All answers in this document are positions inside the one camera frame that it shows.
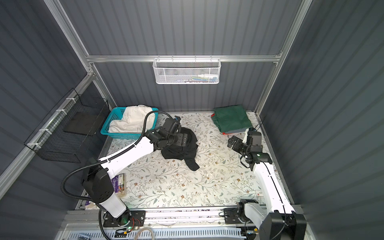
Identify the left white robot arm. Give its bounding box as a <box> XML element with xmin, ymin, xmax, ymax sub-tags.
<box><xmin>82</xmin><ymin>116</ymin><xmax>188</xmax><ymax>219</ymax></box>

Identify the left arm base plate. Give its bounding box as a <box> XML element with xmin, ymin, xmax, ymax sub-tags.
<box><xmin>101</xmin><ymin>211</ymin><xmax>147</xmax><ymax>228</ymax></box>

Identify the purple book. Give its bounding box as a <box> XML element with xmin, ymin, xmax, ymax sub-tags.
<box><xmin>82</xmin><ymin>173</ymin><xmax>125</xmax><ymax>206</ymax></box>

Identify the white t-shirt in basket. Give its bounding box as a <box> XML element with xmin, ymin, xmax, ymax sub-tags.
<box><xmin>108</xmin><ymin>105</ymin><xmax>154</xmax><ymax>134</ymax></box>

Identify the black wire side basket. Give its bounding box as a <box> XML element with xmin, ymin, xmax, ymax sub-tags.
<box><xmin>25</xmin><ymin>92</ymin><xmax>110</xmax><ymax>164</ymax></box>

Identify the white wire wall basket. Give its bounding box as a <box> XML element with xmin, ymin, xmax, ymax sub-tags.
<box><xmin>153</xmin><ymin>59</ymin><xmax>222</xmax><ymax>85</ymax></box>

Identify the teal plastic laundry basket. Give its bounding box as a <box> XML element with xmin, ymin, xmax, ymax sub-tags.
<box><xmin>101</xmin><ymin>105</ymin><xmax>158</xmax><ymax>140</ymax></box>

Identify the folded grey t-shirt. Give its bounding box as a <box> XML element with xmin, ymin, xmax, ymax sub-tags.
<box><xmin>223</xmin><ymin>127</ymin><xmax>252</xmax><ymax>135</ymax></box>

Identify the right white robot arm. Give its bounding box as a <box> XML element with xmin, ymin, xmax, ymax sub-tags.
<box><xmin>224</xmin><ymin>128</ymin><xmax>307</xmax><ymax>240</ymax></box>

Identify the white bottle in basket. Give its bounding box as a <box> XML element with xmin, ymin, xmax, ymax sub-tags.
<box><xmin>198</xmin><ymin>74</ymin><xmax>219</xmax><ymax>79</ymax></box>

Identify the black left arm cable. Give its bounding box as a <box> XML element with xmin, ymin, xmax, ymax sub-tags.
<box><xmin>60</xmin><ymin>110</ymin><xmax>175</xmax><ymax>240</ymax></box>

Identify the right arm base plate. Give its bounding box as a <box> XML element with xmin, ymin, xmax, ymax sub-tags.
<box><xmin>224</xmin><ymin>207</ymin><xmax>249</xmax><ymax>225</ymax></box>

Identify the black t-shirt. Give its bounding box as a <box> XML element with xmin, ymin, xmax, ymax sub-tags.
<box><xmin>161</xmin><ymin>127</ymin><xmax>200</xmax><ymax>171</ymax></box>

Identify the folded green t-shirt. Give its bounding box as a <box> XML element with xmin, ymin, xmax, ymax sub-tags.
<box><xmin>211</xmin><ymin>105</ymin><xmax>253</xmax><ymax>134</ymax></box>

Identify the floral table mat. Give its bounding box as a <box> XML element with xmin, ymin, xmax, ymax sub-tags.
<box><xmin>118</xmin><ymin>112</ymin><xmax>266</xmax><ymax>209</ymax></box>

